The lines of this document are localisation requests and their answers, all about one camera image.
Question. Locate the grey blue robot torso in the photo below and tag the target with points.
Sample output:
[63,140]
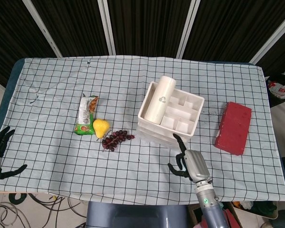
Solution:
[133,216]

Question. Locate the red grape bunch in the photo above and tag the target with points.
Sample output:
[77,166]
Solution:
[115,140]

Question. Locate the red brick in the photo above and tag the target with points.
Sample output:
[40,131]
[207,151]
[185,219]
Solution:
[234,128]

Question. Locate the black pleated curtain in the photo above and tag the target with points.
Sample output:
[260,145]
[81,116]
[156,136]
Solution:
[142,23]

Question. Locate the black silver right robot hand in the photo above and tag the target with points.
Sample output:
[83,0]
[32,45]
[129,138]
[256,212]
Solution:
[197,166]

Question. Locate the white divided storage tray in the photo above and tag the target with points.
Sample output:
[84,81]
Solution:
[142,111]

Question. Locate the green snack packet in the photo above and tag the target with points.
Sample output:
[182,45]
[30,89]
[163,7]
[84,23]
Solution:
[85,114]

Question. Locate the yellow pear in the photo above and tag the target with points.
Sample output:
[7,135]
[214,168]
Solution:
[100,127]

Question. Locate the black bag with red print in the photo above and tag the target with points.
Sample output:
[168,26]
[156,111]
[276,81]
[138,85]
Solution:
[281,91]

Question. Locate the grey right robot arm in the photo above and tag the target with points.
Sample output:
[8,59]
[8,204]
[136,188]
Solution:
[209,204]

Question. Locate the white cylindrical bottle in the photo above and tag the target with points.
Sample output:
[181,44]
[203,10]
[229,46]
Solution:
[160,102]

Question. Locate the white partition post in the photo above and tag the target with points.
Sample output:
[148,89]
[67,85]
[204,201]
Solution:
[187,26]
[273,35]
[107,26]
[42,29]

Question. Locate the white black checkered tablecloth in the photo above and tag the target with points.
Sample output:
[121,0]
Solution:
[61,161]

